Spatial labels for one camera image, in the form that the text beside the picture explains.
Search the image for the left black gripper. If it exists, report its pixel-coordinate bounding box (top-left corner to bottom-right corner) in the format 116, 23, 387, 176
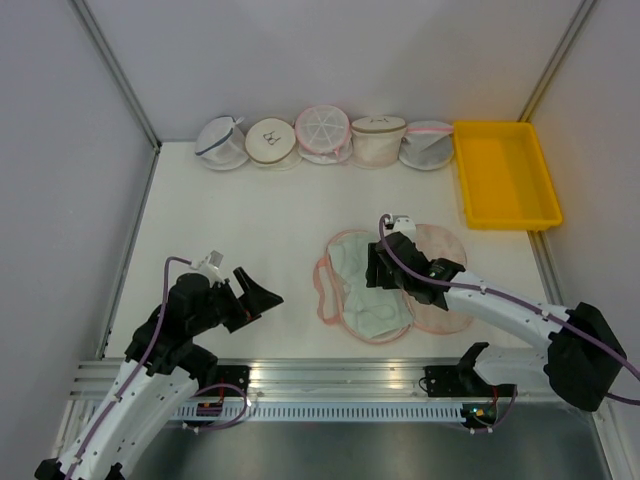
189, 267, 282, 335

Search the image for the pale green white bra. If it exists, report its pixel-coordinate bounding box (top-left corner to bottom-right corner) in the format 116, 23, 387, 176
325, 230, 414, 344

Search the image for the floral mesh laundry bag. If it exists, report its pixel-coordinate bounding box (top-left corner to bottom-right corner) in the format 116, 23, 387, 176
313, 223, 474, 347

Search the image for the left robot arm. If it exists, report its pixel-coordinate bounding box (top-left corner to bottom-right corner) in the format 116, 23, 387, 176
35, 267, 284, 479

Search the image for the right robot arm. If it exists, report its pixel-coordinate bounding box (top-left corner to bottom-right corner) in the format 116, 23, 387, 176
365, 233, 631, 412

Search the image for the cylindrical beige laundry bag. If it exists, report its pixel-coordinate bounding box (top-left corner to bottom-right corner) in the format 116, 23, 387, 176
350, 115, 407, 169

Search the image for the white bag pink zipper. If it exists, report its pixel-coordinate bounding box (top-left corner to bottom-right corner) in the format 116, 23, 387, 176
399, 120, 454, 171

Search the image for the pink rimmed round laundry bag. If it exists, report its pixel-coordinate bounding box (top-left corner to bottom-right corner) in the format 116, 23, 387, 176
294, 105, 353, 165

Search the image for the round beige laundry bag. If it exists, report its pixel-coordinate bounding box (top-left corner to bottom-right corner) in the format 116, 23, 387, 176
245, 117, 302, 171

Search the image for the white bag blue zipper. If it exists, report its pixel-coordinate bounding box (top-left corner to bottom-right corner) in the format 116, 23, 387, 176
194, 115, 249, 171

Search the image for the yellow plastic tray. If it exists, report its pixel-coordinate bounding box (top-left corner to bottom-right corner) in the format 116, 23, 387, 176
453, 121, 563, 232

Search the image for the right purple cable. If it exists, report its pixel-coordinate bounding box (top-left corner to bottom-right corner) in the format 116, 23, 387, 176
377, 213, 640, 406

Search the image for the purple cable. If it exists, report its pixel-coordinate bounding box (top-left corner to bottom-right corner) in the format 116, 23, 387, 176
377, 213, 640, 406
64, 255, 216, 476

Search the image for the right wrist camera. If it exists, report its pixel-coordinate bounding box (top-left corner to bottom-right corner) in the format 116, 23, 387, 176
388, 214, 417, 241

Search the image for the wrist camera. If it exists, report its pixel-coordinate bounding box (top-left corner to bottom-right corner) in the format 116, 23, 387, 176
388, 214, 417, 241
191, 250, 224, 284

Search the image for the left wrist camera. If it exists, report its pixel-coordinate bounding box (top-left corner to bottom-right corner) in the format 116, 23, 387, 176
191, 250, 224, 284

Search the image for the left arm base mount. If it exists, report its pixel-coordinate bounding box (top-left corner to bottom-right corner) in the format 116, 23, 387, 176
196, 365, 251, 398

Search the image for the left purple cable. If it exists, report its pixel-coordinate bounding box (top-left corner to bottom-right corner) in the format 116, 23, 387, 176
64, 255, 216, 476

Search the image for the aluminium mounting rail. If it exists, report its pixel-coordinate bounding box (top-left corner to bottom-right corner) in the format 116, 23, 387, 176
69, 357, 615, 401

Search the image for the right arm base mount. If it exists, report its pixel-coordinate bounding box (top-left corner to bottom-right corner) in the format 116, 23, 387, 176
424, 365, 483, 398

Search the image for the white slotted cable duct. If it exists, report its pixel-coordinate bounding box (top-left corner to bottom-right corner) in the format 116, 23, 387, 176
87, 402, 496, 424

